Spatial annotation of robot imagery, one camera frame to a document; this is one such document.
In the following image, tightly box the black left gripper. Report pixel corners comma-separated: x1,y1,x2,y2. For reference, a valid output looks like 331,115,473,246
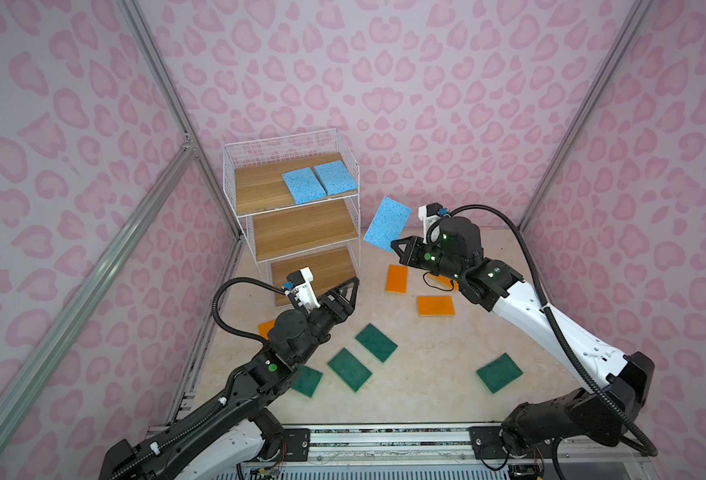
295,276,356,367

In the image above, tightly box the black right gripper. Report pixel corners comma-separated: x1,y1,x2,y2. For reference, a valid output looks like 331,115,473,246
388,234,467,281

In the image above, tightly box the blue sponge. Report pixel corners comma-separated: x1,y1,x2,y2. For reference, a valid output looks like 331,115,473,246
313,160,358,196
282,167,327,205
363,197,412,251

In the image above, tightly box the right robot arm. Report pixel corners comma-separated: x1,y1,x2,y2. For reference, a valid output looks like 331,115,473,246
389,216,658,457

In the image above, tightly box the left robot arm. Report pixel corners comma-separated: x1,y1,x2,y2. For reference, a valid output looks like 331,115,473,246
99,277,359,479

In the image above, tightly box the orange sponge near shelf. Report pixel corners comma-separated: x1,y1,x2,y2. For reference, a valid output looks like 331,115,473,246
385,265,408,294

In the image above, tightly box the orange sponge far right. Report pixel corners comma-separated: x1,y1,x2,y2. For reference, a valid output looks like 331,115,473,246
427,274,458,291

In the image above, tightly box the orange sponge centre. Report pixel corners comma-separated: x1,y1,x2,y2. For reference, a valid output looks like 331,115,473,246
417,295,455,317

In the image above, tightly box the green scouring pad upper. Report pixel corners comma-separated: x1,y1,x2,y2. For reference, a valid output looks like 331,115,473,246
355,324,397,363

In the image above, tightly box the green scouring pad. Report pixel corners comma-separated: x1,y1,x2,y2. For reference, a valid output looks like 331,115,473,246
291,365,323,398
355,324,397,363
327,348,372,392
475,353,523,394

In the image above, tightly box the green scouring pad middle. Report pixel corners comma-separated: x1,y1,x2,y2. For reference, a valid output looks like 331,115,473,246
327,348,372,392

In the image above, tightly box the orange sponge far left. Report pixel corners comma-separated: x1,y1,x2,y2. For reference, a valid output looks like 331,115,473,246
258,319,276,339

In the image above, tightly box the green scouring pad left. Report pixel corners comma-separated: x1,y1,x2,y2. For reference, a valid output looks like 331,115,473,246
291,365,323,398

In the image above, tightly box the green scouring pad right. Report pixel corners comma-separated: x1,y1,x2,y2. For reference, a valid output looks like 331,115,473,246
475,353,523,394

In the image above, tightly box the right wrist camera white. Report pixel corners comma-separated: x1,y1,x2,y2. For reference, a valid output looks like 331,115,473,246
418,202,448,236

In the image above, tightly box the white wire three-tier shelf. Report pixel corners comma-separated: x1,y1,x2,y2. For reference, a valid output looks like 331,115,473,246
222,128,361,293

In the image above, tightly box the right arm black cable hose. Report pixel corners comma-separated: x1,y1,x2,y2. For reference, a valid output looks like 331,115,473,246
442,203,659,457

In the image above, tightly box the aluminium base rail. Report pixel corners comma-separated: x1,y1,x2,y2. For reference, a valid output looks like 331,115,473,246
145,422,660,480

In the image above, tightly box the aluminium frame right corner post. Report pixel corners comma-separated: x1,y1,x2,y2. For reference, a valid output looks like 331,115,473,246
519,0,658,231

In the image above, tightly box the aluminium frame corner post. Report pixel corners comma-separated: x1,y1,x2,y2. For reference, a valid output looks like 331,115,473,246
519,0,658,231
114,0,242,241

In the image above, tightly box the aluminium frame left corner post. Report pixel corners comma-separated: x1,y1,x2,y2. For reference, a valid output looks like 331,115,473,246
114,0,242,241

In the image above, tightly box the aluminium diagonal frame bar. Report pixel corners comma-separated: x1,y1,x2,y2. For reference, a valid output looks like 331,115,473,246
0,146,195,455

